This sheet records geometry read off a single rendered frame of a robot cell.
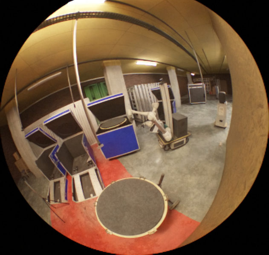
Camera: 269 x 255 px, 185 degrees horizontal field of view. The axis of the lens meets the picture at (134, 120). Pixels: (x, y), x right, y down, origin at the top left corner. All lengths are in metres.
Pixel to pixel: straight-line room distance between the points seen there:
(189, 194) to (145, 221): 1.10
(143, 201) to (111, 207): 0.30
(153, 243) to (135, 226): 0.89
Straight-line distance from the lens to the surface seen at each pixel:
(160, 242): 1.69
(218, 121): 3.62
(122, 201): 0.93
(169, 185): 1.80
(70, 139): 3.15
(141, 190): 0.92
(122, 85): 3.40
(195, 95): 7.36
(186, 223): 1.69
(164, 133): 1.88
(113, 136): 2.09
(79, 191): 2.37
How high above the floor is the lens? 1.64
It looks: 18 degrees down
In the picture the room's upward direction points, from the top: 14 degrees counter-clockwise
